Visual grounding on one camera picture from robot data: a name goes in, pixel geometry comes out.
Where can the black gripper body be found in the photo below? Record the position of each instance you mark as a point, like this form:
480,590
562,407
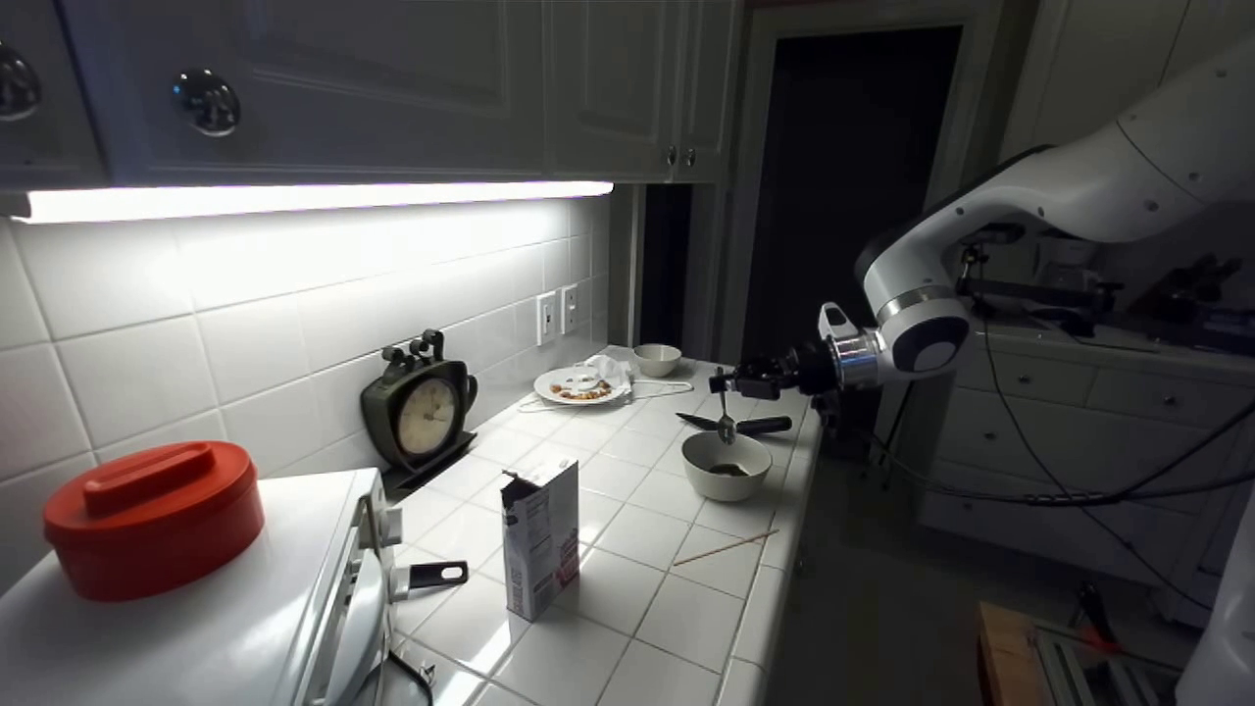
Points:
799,376

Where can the thin metal spoon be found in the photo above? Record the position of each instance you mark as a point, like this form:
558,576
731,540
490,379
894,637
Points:
723,419

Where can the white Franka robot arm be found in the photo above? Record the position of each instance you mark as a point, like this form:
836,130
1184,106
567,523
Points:
1112,169

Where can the beige empty bowl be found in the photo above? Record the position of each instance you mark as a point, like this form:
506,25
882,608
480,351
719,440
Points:
656,357

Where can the grey mixing bowl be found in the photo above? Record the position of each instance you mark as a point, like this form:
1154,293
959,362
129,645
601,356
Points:
727,493

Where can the brown food pieces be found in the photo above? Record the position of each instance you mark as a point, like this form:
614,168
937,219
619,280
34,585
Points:
585,385

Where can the white plate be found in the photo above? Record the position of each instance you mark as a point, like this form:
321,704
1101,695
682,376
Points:
555,389

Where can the white sugar carton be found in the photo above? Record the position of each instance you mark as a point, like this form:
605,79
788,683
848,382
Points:
536,552

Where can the black vintage table clock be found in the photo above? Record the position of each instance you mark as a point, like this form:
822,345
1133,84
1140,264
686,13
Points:
425,419

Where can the white drawer counter unit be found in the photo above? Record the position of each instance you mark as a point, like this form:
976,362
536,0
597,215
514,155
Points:
1140,394

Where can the wooden board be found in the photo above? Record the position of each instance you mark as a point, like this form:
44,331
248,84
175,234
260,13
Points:
1014,653

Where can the small black flat object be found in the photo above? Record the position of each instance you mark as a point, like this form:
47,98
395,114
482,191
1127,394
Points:
419,577

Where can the under-cabinet light bar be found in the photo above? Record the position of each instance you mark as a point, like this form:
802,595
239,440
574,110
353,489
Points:
314,200

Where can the red round lid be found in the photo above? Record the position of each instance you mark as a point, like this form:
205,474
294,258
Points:
158,523

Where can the white countertop appliance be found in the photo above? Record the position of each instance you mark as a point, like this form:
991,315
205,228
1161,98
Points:
199,640

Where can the white wall light switch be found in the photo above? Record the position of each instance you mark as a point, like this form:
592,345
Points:
571,306

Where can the white door frame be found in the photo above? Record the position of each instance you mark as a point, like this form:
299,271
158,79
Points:
740,199

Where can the white wall power outlet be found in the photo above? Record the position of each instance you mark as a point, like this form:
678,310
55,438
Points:
548,321

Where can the white wall cabinets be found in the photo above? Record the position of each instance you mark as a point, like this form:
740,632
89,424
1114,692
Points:
395,79

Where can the large metal wall-cabinet knob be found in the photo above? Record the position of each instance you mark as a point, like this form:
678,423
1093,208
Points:
208,105
17,84

